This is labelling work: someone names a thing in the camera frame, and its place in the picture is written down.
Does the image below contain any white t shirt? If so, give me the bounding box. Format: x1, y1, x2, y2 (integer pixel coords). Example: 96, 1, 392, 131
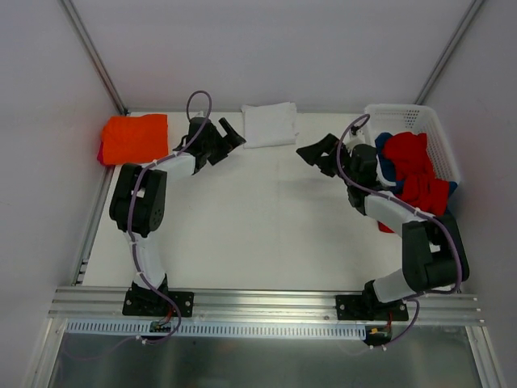
241, 102, 297, 149

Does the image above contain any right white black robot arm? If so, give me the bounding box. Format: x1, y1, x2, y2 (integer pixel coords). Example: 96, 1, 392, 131
296, 133, 470, 321

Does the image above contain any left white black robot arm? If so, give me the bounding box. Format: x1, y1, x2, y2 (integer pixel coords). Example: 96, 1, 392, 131
109, 117, 246, 320

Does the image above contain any blue t shirt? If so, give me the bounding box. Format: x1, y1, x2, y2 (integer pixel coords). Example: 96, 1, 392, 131
373, 131, 460, 217

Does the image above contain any white plastic laundry basket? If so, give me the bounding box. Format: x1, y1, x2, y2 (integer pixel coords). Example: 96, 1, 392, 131
363, 103, 461, 184

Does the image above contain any red t shirt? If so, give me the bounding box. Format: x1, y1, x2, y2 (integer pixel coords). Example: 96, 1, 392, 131
377, 131, 450, 234

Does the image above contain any folded orange t shirt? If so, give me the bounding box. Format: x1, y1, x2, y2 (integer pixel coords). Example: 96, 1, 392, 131
100, 114, 169, 166

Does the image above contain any folded pink t shirt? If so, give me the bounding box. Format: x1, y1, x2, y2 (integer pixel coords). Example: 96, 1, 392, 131
97, 142, 106, 166

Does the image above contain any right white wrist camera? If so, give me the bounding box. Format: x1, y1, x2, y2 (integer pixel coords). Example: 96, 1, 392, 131
346, 129, 365, 150

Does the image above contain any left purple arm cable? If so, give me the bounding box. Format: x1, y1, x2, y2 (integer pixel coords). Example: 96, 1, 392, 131
128, 91, 214, 344

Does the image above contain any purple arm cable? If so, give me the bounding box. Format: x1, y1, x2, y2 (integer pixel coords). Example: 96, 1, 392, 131
128, 91, 214, 344
335, 113, 464, 324

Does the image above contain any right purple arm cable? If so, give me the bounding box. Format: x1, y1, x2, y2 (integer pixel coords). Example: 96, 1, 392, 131
335, 113, 464, 324

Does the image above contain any rear aluminium frame bar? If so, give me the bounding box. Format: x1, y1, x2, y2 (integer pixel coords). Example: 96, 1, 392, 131
124, 107, 372, 114

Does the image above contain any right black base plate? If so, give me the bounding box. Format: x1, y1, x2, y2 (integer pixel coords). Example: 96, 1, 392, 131
335, 294, 409, 322

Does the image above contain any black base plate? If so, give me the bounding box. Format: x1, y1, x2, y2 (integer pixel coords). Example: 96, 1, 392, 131
122, 287, 195, 318
335, 294, 409, 322

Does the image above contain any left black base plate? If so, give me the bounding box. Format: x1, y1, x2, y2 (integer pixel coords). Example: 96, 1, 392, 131
122, 287, 195, 318

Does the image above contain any white slotted cable duct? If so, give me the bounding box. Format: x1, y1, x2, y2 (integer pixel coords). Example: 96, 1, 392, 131
65, 319, 367, 341

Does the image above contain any left aluminium frame post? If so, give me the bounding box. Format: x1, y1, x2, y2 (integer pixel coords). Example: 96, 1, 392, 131
57, 0, 128, 116

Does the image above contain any aluminium frame post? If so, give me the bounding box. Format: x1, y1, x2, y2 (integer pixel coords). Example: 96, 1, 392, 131
413, 0, 486, 105
57, 0, 128, 116

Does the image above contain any right aluminium frame post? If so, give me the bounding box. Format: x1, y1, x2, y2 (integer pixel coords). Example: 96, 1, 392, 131
413, 0, 486, 105

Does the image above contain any aluminium mounting rail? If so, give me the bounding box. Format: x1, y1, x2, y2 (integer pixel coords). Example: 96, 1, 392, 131
48, 285, 486, 327

